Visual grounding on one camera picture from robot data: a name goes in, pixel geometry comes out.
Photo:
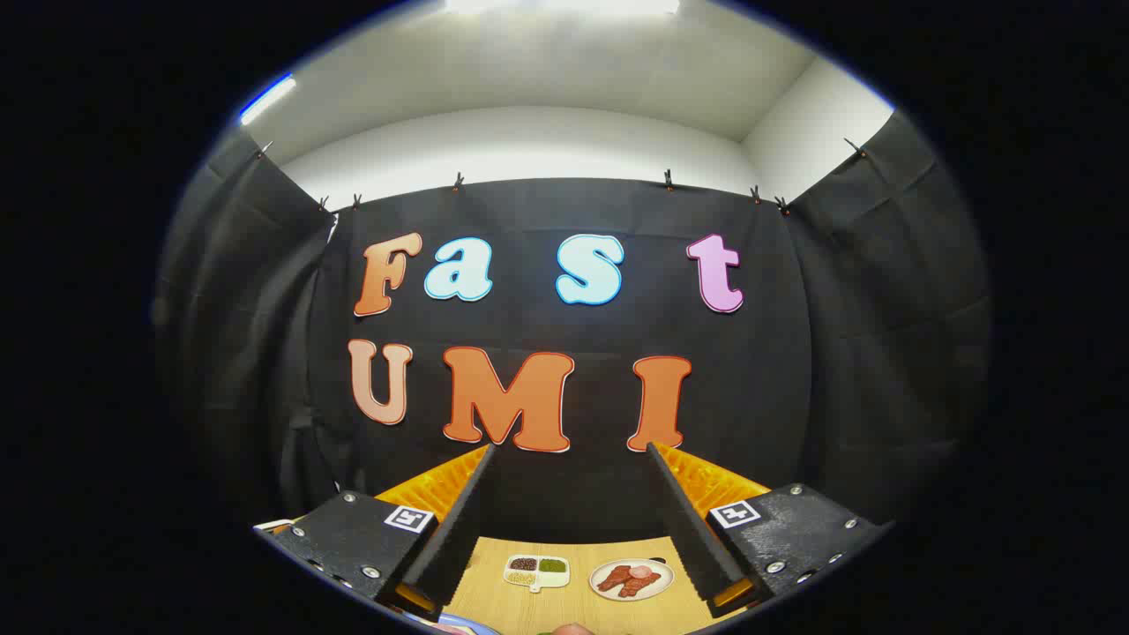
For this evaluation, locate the row of black cloth clips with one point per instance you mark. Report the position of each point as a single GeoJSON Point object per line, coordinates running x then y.
{"type": "Point", "coordinates": [669, 181]}

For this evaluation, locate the brown meat slice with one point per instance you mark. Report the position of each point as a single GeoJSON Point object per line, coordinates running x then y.
{"type": "Point", "coordinates": [613, 579]}
{"type": "Point", "coordinates": [642, 588]}

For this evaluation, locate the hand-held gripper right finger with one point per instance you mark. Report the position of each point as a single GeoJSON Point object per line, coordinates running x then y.
{"type": "Point", "coordinates": [794, 529]}

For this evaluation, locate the blue plate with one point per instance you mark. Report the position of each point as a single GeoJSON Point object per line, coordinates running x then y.
{"type": "Point", "coordinates": [467, 628]}

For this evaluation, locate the ceiling light panel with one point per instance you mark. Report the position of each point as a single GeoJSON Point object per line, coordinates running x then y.
{"type": "Point", "coordinates": [564, 5]}

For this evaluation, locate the white oval plate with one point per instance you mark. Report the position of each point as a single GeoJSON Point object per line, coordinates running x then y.
{"type": "Point", "coordinates": [666, 578]}

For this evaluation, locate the red ham slice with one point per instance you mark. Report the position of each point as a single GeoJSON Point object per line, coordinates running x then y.
{"type": "Point", "coordinates": [643, 572]}

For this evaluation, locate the white divided dish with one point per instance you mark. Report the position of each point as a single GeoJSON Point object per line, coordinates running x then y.
{"type": "Point", "coordinates": [551, 578]}

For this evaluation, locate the ceiling light strip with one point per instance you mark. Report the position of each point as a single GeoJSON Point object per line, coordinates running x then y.
{"type": "Point", "coordinates": [267, 100]}

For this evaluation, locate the pile of green beans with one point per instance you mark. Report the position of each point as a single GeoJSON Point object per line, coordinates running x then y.
{"type": "Point", "coordinates": [552, 564]}

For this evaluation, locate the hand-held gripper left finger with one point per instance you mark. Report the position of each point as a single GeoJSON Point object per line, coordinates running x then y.
{"type": "Point", "coordinates": [353, 538]}

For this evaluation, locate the pile of dark beans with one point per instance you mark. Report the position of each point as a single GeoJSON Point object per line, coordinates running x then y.
{"type": "Point", "coordinates": [524, 564]}

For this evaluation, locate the pile of yellow soybeans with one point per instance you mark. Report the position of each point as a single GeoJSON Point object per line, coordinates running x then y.
{"type": "Point", "coordinates": [521, 578]}

